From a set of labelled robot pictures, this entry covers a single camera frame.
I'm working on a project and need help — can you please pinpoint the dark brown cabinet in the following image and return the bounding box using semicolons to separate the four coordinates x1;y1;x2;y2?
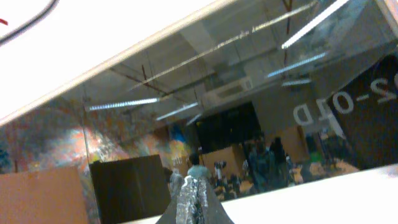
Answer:
90;155;171;223

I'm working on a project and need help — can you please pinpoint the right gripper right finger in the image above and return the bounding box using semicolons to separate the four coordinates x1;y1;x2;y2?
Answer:
197;178;234;224

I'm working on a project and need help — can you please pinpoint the right camera black cable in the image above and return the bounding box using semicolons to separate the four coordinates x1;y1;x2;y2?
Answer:
0;0;60;46

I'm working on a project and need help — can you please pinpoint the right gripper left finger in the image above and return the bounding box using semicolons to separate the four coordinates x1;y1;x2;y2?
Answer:
156;175;199;224

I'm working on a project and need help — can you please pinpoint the ceiling air conditioner unit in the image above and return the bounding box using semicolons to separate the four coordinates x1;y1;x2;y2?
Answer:
203;77;253;105

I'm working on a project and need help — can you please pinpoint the orange brown partition board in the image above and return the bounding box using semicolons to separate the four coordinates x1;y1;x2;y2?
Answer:
1;167;88;224

